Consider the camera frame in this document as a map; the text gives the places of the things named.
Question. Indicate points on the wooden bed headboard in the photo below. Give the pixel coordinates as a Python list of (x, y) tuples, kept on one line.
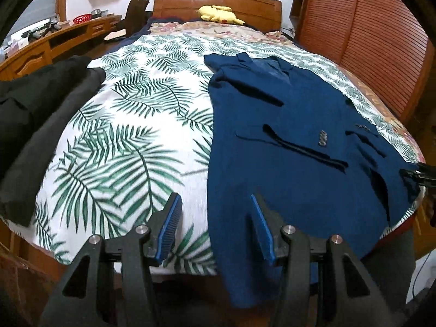
[(184, 0)]

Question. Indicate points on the dark wooden chair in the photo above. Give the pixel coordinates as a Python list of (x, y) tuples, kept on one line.
[(136, 6)]

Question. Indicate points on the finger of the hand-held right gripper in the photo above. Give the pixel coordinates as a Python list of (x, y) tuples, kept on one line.
[(420, 176)]

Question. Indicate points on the blue blazer jacket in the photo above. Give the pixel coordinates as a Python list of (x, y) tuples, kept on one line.
[(289, 177)]

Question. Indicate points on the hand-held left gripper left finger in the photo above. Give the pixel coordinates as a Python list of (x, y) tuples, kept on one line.
[(168, 231)]

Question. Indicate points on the metal pot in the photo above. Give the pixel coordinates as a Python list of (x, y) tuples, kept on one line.
[(98, 13)]

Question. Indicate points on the spare black gripper tool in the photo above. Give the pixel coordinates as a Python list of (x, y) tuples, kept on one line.
[(52, 25), (32, 34)]

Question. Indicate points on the grey window blind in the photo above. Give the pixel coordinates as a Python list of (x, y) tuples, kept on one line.
[(41, 6)]

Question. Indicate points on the leaf print bed sheet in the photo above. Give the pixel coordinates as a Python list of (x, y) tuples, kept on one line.
[(136, 143)]

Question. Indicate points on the wooden louvered wardrobe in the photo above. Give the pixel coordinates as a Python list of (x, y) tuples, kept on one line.
[(368, 34)]

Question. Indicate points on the yellow plush toy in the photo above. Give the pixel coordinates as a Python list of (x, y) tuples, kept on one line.
[(218, 13)]

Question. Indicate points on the black garment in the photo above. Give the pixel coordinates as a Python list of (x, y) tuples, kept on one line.
[(41, 126)]

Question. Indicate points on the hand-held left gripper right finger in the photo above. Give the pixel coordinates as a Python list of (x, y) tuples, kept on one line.
[(264, 231)]

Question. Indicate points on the wooden desk cabinet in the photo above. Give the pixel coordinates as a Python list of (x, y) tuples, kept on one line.
[(30, 58)]

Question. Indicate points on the red basket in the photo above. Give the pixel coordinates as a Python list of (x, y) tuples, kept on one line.
[(82, 19)]

